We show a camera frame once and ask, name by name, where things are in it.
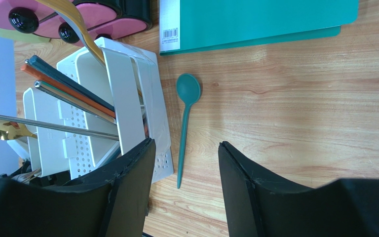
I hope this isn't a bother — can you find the gold spoon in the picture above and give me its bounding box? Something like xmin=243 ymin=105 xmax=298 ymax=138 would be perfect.
xmin=0 ymin=119 xmax=38 ymax=141

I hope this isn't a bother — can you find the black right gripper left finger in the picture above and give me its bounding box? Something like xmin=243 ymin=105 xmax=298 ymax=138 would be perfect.
xmin=0 ymin=138 xmax=156 ymax=237

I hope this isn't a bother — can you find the teal plastic spoon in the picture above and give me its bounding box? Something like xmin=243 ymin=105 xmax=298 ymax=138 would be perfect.
xmin=176 ymin=74 xmax=202 ymax=189

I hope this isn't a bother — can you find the blue chopstick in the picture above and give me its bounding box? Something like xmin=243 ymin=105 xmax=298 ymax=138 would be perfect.
xmin=25 ymin=55 xmax=114 ymax=112

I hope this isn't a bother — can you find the gold handled knife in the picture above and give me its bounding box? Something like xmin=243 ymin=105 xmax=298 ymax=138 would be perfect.
xmin=36 ymin=0 xmax=106 ymax=67

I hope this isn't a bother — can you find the black and pink drawer box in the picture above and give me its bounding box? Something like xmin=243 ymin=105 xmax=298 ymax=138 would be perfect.
xmin=0 ymin=0 xmax=152 ymax=46

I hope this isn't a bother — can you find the teal cutting mat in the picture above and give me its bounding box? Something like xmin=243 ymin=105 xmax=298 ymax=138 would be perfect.
xmin=159 ymin=0 xmax=359 ymax=56

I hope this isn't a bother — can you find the white perforated utensil caddy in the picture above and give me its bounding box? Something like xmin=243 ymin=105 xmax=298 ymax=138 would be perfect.
xmin=21 ymin=38 xmax=174 ymax=182

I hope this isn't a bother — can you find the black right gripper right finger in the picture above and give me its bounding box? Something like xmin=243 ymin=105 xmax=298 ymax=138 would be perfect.
xmin=218 ymin=141 xmax=379 ymax=237

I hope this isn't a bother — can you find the silver chopstick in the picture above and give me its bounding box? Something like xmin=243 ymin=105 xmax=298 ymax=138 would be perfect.
xmin=0 ymin=115 xmax=119 ymax=141

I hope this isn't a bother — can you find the orange chopstick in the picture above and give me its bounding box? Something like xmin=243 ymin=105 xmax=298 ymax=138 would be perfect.
xmin=21 ymin=64 xmax=115 ymax=118

